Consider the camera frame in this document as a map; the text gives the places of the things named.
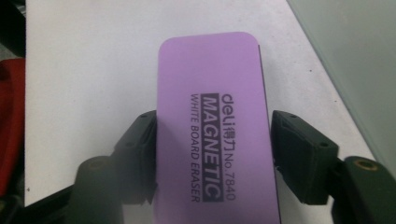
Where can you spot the purple whiteboard eraser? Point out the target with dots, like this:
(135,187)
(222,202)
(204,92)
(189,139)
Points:
(211,124)

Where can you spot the small white whiteboard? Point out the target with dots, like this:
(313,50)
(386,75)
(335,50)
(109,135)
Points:
(358,62)

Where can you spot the dark object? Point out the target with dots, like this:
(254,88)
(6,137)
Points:
(12,25)

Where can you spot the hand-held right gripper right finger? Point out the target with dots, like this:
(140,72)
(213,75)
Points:
(303,158)

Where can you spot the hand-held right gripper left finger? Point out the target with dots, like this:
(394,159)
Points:
(138,155)

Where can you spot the red object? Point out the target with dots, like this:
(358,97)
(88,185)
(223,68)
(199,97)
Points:
(11,124)

